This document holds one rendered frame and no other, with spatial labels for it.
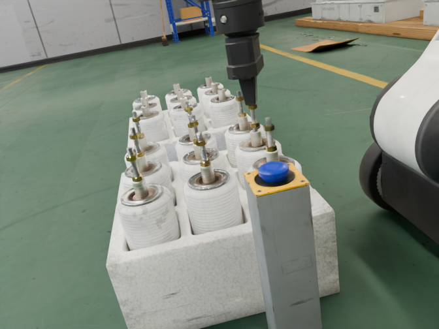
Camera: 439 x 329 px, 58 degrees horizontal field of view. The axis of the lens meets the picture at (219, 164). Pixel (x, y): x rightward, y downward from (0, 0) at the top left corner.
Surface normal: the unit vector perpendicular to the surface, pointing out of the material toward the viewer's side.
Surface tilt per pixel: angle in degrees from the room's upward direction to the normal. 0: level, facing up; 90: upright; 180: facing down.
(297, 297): 90
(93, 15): 90
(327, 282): 90
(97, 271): 0
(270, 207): 90
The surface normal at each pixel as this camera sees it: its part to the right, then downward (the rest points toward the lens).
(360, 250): -0.17, -0.91
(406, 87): -0.73, -0.58
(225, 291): 0.16, 0.37
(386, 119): -0.98, -0.04
